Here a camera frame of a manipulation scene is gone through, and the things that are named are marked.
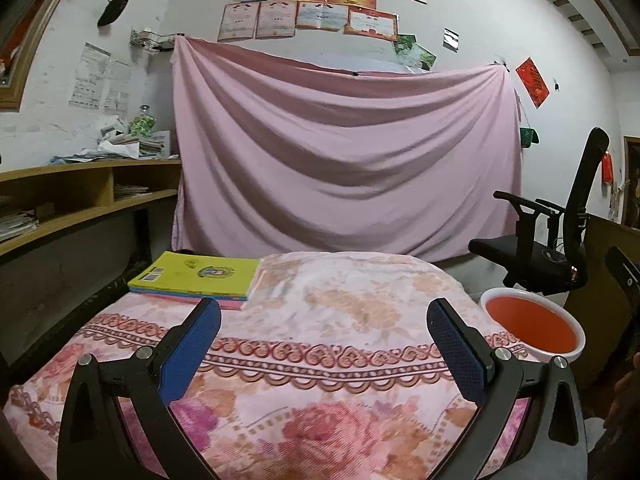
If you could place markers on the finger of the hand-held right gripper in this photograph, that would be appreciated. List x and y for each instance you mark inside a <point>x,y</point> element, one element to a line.
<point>625,275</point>

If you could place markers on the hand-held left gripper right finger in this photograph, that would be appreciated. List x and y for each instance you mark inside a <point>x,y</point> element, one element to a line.
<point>457,355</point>

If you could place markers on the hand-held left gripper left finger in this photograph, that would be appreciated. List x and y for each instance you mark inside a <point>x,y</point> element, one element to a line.
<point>192,350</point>

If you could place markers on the orange and white basin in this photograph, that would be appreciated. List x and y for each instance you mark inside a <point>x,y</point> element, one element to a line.
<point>532,325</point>

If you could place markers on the person's right hand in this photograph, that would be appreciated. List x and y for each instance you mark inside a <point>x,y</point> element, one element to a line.
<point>627,390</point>

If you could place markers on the wooden board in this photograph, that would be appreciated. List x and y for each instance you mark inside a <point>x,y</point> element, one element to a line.
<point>600,270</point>

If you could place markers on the pink book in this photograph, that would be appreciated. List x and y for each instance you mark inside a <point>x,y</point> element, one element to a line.
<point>230,304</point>

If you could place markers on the yellow book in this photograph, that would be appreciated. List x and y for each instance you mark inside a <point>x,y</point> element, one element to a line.
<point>200,272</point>

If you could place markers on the black office chair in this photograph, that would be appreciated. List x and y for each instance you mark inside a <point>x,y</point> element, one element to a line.
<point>582,200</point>

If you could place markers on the red hanging ornament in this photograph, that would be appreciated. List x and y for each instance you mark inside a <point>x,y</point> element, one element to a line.
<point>608,167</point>

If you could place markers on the floral pink blanket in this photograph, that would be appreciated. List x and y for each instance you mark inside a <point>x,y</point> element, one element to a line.
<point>325,320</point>

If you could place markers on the small paper stack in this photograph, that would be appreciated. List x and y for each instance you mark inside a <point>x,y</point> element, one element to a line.
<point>131,191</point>

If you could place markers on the wooden shelf desk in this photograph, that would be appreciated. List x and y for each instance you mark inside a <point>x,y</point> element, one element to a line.
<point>65,177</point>

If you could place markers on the pile of papers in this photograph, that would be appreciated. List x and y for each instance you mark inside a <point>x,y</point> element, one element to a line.
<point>117,147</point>

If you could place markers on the large paper stack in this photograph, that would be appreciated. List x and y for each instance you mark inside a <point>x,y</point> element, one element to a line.
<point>17,222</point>

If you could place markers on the pink hanging cloth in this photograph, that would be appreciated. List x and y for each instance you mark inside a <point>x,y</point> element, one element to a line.
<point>350,160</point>

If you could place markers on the glass jar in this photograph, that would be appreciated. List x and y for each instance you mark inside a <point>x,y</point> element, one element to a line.
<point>141,124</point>

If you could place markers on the small black and white photo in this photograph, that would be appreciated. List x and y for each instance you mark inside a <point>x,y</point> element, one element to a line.
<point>451,39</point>

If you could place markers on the green landscape photo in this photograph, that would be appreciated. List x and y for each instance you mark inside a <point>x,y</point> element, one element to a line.
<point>422,56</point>
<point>402,45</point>

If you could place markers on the wooden framed picture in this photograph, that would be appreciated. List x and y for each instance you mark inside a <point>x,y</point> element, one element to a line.
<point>25,45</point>

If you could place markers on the black hanging object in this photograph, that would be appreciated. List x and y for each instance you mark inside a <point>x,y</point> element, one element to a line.
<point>112,10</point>

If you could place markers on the wooden door frame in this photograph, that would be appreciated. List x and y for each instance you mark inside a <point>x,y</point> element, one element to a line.
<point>631,180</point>

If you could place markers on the red wall poster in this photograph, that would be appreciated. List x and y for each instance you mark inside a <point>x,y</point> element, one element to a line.
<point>532,82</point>

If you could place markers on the paper wall calendar sheet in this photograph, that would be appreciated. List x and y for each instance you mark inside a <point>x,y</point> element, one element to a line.
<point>89,75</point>
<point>120,89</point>

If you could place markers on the group of wall certificates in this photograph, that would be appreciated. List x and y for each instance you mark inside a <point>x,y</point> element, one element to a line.
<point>320,2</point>

